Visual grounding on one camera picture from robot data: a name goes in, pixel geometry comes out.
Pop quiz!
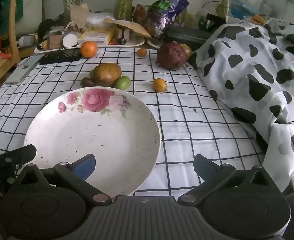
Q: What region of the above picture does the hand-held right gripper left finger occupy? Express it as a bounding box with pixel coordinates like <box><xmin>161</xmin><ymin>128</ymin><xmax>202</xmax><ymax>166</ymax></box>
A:
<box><xmin>12</xmin><ymin>154</ymin><xmax>112</xmax><ymax>207</ymax></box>

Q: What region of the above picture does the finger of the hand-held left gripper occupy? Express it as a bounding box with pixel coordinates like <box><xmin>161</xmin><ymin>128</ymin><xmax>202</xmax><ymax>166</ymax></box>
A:
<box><xmin>0</xmin><ymin>144</ymin><xmax>37</xmax><ymax>178</ymax></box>

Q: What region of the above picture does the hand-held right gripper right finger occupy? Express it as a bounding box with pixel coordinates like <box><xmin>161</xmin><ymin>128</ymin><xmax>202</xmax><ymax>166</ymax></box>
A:
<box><xmin>178</xmin><ymin>154</ymin><xmax>283</xmax><ymax>207</ymax></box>

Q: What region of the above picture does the white floral plate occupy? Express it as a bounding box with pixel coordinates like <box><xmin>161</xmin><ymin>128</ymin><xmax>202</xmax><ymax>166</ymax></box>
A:
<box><xmin>23</xmin><ymin>86</ymin><xmax>161</xmax><ymax>197</ymax></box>

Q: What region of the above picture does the dark brown passion fruit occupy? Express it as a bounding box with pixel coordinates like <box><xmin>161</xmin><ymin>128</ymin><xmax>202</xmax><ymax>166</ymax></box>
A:
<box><xmin>80</xmin><ymin>77</ymin><xmax>97</xmax><ymax>88</ymax></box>

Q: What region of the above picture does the small green fruit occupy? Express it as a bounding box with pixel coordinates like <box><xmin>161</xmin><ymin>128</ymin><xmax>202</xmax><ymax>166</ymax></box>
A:
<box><xmin>115</xmin><ymin>76</ymin><xmax>131</xmax><ymax>90</ymax></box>

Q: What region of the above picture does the small round orange fruit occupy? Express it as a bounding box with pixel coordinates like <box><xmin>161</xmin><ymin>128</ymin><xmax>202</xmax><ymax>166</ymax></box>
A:
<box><xmin>153</xmin><ymin>78</ymin><xmax>168</xmax><ymax>92</ymax></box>

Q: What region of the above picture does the yellow-brown mango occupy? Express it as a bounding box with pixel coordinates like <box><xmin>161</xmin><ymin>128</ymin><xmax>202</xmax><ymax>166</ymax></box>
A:
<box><xmin>90</xmin><ymin>63</ymin><xmax>122</xmax><ymax>87</ymax></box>

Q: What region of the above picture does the large orange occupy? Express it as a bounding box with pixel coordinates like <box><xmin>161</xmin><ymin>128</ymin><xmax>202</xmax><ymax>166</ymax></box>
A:
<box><xmin>80</xmin><ymin>41</ymin><xmax>98</xmax><ymax>58</ymax></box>

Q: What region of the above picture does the white checkered tablecloth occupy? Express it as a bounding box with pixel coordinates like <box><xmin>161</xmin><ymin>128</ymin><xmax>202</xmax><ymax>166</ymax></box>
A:
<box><xmin>0</xmin><ymin>46</ymin><xmax>270</xmax><ymax>198</ymax></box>

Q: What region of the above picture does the silver tablet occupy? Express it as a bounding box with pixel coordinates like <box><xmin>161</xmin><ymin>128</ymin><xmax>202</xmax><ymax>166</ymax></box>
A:
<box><xmin>4</xmin><ymin>56</ymin><xmax>41</xmax><ymax>85</ymax></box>

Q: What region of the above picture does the white jar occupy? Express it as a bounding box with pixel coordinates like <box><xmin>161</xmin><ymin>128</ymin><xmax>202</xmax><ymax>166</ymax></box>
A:
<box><xmin>18</xmin><ymin>35</ymin><xmax>39</xmax><ymax>47</ymax></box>

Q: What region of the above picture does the wooden chair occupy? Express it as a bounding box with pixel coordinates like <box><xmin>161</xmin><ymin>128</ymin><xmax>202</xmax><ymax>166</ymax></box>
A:
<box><xmin>0</xmin><ymin>0</ymin><xmax>21</xmax><ymax>98</ymax></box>

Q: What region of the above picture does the black grid rack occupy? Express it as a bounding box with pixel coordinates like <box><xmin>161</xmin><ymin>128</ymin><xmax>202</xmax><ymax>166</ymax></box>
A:
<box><xmin>39</xmin><ymin>49</ymin><xmax>82</xmax><ymax>65</ymax></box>

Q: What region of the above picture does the cow-print blanket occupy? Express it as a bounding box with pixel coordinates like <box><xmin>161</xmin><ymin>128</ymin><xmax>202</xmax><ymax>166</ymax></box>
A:
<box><xmin>195</xmin><ymin>17</ymin><xmax>294</xmax><ymax>193</ymax></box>

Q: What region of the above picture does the small cardboard box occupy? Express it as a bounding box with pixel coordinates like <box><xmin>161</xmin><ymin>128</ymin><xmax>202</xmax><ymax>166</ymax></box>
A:
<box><xmin>48</xmin><ymin>34</ymin><xmax>64</xmax><ymax>50</ymax></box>

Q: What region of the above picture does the large dark red fruit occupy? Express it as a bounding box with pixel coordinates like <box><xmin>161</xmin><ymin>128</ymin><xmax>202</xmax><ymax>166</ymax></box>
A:
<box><xmin>157</xmin><ymin>42</ymin><xmax>188</xmax><ymax>70</ymax></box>

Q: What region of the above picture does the yellow-brown onion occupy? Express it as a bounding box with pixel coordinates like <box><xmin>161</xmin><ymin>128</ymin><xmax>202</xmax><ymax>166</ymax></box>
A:
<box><xmin>179</xmin><ymin>44</ymin><xmax>193</xmax><ymax>59</ymax></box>

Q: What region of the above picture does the yellow box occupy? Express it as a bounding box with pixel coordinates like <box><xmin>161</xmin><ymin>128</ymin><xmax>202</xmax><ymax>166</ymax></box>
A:
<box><xmin>77</xmin><ymin>27</ymin><xmax>115</xmax><ymax>45</ymax></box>

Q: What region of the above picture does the black zip case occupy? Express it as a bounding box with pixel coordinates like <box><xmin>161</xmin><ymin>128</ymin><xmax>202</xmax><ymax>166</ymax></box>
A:
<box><xmin>163</xmin><ymin>24</ymin><xmax>212</xmax><ymax>50</ymax></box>

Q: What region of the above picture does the white oval tray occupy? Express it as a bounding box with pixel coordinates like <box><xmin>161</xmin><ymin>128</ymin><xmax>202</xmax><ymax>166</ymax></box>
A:
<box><xmin>34</xmin><ymin>36</ymin><xmax>145</xmax><ymax>53</ymax></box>

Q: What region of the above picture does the small white plate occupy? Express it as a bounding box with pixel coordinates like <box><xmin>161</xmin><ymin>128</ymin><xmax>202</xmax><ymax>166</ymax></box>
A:
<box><xmin>147</xmin><ymin>38</ymin><xmax>165</xmax><ymax>49</ymax></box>

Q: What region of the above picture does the torn cardboard piece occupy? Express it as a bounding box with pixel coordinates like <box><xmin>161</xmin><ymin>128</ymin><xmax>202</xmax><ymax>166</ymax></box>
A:
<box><xmin>69</xmin><ymin>4</ymin><xmax>91</xmax><ymax>28</ymax></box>

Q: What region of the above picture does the braided plant stem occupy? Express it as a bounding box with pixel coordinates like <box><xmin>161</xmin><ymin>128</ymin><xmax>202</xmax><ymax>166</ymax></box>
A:
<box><xmin>114</xmin><ymin>0</ymin><xmax>134</xmax><ymax>20</ymax></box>
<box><xmin>62</xmin><ymin>0</ymin><xmax>81</xmax><ymax>23</ymax></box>

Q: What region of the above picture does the black device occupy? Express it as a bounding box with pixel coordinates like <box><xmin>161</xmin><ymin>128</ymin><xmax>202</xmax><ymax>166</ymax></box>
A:
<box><xmin>199</xmin><ymin>14</ymin><xmax>226</xmax><ymax>32</ymax></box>

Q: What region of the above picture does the brown paper sheet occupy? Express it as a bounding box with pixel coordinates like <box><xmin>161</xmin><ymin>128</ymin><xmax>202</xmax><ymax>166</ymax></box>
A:
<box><xmin>103</xmin><ymin>18</ymin><xmax>152</xmax><ymax>38</ymax></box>

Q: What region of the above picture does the clear plastic bag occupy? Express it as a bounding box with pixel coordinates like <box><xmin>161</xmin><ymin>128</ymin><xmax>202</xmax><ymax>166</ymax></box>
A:
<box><xmin>87</xmin><ymin>12</ymin><xmax>115</xmax><ymax>28</ymax></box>

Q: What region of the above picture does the purple snack bag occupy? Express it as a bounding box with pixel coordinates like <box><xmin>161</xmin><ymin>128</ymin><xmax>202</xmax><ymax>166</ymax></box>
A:
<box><xmin>144</xmin><ymin>0</ymin><xmax>190</xmax><ymax>38</ymax></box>

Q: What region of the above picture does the blue plastic bag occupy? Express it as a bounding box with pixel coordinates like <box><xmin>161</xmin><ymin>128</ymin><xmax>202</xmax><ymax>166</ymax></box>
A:
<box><xmin>230</xmin><ymin>0</ymin><xmax>260</xmax><ymax>18</ymax></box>

